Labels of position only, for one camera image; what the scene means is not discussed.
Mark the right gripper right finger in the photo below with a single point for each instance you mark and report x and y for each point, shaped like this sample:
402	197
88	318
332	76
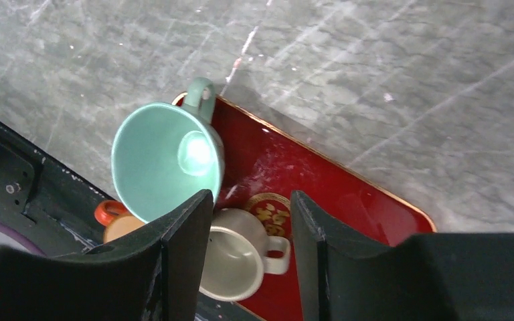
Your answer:
346	275

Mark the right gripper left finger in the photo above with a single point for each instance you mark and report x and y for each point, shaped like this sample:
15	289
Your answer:
152	273

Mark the orange cup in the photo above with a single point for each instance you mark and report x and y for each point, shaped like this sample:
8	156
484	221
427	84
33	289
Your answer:
116	219

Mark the teal green cup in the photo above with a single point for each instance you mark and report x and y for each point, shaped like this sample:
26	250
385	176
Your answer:
163	154

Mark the olive green cup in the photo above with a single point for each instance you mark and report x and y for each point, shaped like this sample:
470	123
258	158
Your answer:
239	253

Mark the red serving tray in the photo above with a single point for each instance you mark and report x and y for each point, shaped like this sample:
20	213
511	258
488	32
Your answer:
264	165

